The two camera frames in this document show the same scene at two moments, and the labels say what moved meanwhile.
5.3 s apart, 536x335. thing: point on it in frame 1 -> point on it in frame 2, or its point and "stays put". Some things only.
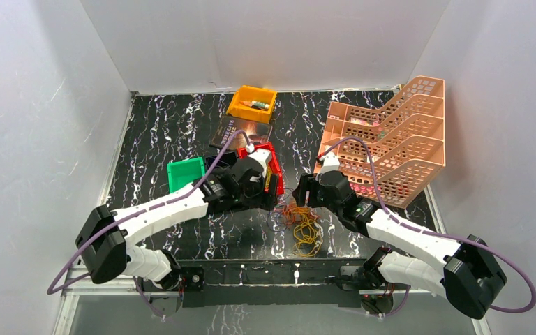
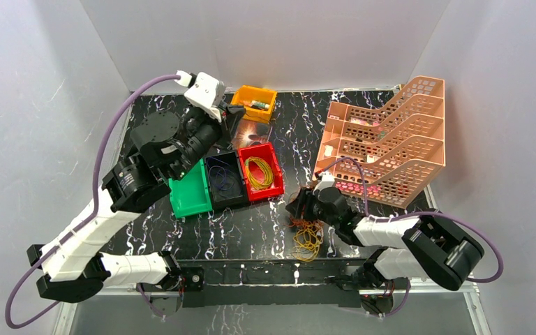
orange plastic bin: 253,102 stays put
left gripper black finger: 269,200 -> 234,116
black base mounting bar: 271,282 stays put
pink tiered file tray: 407,132 stays put
